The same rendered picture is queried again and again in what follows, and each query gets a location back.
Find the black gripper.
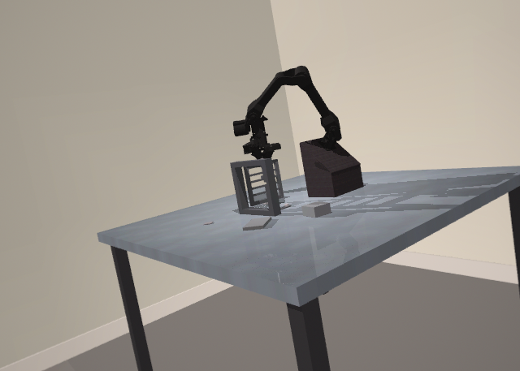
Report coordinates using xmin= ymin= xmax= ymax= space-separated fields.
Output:
xmin=244 ymin=132 xmax=281 ymax=159

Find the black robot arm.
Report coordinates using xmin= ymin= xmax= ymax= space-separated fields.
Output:
xmin=233 ymin=66 xmax=342 ymax=153

